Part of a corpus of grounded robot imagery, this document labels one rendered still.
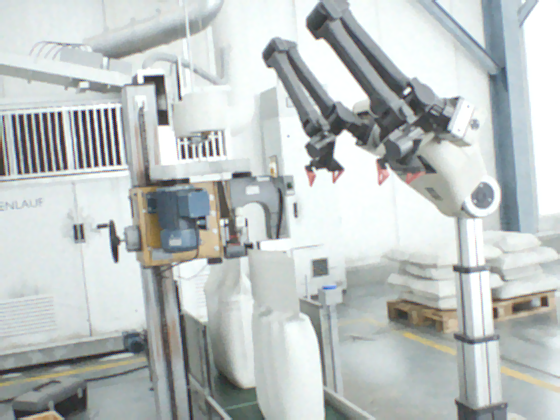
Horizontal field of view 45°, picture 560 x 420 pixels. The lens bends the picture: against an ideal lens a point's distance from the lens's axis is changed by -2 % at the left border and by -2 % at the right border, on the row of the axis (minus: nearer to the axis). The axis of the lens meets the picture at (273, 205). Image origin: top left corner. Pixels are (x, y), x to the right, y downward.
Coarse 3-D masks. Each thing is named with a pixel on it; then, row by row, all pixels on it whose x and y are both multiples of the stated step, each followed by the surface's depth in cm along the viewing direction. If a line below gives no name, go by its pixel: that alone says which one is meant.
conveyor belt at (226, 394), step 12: (216, 372) 338; (216, 384) 318; (228, 384) 316; (216, 396) 300; (228, 396) 299; (240, 396) 297; (252, 396) 296; (228, 408) 283; (240, 408) 282; (252, 408) 281; (324, 408) 272
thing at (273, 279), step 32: (256, 256) 254; (256, 288) 260; (288, 288) 238; (256, 320) 261; (288, 320) 240; (256, 352) 263; (288, 352) 238; (256, 384) 270; (288, 384) 239; (320, 384) 243; (288, 416) 240; (320, 416) 243
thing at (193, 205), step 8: (200, 192) 250; (208, 192) 252; (184, 200) 248; (192, 200) 248; (200, 200) 250; (208, 200) 253; (184, 208) 249; (192, 208) 247; (200, 208) 250; (208, 208) 253; (184, 216) 250; (192, 216) 247
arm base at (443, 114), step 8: (456, 96) 205; (440, 104) 202; (448, 104) 202; (456, 104) 203; (432, 112) 202; (440, 112) 202; (448, 112) 202; (456, 112) 202; (432, 120) 205; (440, 120) 203; (448, 120) 203; (440, 128) 206; (448, 128) 202
